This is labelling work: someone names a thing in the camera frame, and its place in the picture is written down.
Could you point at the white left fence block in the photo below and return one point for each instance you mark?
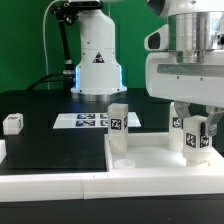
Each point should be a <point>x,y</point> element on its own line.
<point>2,150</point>

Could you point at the white square tabletop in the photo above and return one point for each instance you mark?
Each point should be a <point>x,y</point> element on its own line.
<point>146,150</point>

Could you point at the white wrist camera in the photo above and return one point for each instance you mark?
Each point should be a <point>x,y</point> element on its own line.
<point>158,40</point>

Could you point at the white fence bar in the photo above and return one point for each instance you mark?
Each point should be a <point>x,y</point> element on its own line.
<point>216,160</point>
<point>113,184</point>

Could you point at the white sheet with tags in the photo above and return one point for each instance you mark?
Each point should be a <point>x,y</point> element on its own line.
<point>81,120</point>

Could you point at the white right fence bar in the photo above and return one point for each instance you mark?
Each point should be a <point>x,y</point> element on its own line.
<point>216,160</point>

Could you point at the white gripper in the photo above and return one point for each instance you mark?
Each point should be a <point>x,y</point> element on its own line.
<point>201,83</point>

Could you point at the white front fence bar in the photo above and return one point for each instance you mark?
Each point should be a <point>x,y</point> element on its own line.
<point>113,184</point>

